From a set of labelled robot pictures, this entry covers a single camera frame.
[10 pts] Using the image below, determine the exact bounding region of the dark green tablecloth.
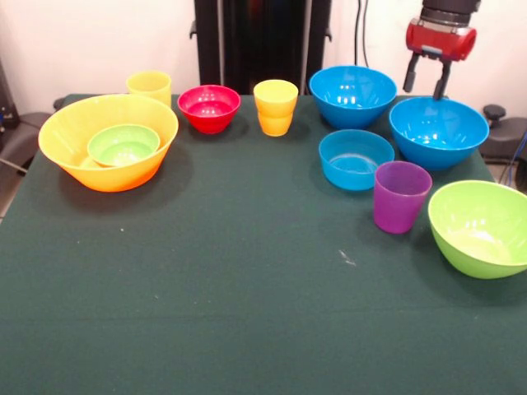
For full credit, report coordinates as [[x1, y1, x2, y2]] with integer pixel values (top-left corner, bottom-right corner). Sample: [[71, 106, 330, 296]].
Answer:
[[0, 93, 527, 395]]

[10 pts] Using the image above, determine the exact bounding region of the large green bowl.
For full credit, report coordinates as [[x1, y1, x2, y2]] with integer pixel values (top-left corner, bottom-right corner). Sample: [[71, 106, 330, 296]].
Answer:
[[427, 179, 527, 280]]

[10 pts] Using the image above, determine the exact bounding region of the small red bowl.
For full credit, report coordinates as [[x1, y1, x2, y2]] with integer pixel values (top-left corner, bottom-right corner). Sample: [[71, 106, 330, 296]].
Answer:
[[177, 84, 242, 135]]

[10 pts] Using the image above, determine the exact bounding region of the large orange bowl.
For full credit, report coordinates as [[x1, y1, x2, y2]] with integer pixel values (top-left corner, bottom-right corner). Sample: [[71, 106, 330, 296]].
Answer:
[[38, 93, 180, 193]]

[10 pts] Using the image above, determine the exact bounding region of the large blue bowl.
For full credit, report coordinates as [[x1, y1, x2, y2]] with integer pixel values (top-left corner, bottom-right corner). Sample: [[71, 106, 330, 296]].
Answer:
[[389, 96, 491, 172], [308, 65, 399, 131]]

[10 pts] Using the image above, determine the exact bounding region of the translucent yellow-green cup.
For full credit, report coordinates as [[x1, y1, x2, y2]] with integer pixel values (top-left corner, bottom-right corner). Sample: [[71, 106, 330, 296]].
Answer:
[[125, 71, 173, 109]]

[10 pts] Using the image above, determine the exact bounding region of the black wall cable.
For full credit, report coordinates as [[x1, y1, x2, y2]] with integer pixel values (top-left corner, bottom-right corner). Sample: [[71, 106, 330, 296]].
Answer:
[[354, 0, 371, 69]]

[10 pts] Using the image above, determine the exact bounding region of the black robot column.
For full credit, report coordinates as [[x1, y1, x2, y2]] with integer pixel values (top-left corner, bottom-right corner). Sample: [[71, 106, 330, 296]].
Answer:
[[189, 0, 333, 96]]

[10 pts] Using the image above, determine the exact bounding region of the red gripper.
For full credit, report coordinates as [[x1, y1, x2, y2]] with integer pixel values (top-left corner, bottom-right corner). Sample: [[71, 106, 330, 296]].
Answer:
[[402, 18, 478, 101]]

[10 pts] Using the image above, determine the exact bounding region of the small blue ridged bowl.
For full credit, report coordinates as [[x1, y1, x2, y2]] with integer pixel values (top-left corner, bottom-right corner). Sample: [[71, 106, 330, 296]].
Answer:
[[318, 128, 396, 192]]

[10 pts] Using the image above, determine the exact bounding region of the purple cup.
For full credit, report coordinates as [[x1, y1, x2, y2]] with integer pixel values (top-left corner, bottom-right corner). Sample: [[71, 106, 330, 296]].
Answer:
[[372, 160, 433, 235]]

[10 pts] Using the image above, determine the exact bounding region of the yellow cup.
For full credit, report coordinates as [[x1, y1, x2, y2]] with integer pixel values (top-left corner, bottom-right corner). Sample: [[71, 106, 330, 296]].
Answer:
[[253, 79, 300, 137]]

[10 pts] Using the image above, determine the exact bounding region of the small green bowl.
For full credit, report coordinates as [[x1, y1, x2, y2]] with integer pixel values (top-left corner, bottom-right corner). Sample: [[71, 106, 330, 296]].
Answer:
[[86, 123, 161, 168]]

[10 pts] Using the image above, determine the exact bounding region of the black robot pedestal leg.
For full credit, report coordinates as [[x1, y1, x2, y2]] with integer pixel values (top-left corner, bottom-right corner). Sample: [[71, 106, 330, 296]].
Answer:
[[0, 109, 44, 174], [479, 104, 527, 166]]

